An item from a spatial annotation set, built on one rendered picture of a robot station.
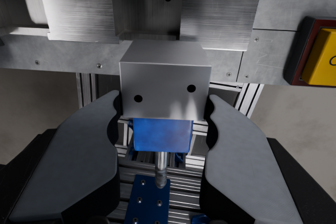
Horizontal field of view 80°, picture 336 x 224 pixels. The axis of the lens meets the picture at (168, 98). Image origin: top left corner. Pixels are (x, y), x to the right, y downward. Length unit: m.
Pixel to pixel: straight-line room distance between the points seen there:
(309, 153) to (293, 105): 0.43
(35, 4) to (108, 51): 0.10
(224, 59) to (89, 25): 0.17
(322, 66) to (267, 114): 1.11
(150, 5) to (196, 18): 0.05
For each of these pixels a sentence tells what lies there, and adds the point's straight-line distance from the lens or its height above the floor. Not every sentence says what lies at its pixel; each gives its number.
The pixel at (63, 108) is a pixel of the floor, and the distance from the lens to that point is 1.48.
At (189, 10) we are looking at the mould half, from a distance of 0.17.
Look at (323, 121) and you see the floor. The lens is 1.56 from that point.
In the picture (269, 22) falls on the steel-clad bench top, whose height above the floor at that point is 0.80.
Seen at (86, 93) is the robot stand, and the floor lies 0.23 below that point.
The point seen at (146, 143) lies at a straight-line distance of 0.15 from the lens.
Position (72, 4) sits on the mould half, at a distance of 0.19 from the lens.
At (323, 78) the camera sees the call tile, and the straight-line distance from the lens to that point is 0.29.
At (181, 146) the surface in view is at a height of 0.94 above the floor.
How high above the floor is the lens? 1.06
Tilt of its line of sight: 60 degrees down
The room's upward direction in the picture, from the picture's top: 173 degrees counter-clockwise
